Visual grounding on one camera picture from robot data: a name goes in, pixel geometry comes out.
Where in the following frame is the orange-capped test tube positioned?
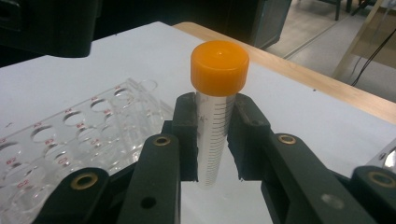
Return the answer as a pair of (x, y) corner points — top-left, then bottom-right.
(190, 40), (250, 189)

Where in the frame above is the light wooden furniture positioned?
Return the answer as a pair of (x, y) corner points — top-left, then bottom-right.
(331, 0), (396, 78)

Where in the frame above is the black hanging cable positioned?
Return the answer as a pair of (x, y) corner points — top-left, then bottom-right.
(350, 27), (396, 87)

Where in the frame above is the clear acrylic tube rack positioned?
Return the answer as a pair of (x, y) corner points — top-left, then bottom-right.
(0, 77), (176, 224)

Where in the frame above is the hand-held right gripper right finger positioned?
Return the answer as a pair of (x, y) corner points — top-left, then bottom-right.
(227, 92), (378, 224)

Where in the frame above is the dark grey cabinet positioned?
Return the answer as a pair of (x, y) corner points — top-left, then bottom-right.
(90, 0), (293, 49)

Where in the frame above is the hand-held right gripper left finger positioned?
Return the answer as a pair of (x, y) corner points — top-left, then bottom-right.
(116, 91), (200, 224)

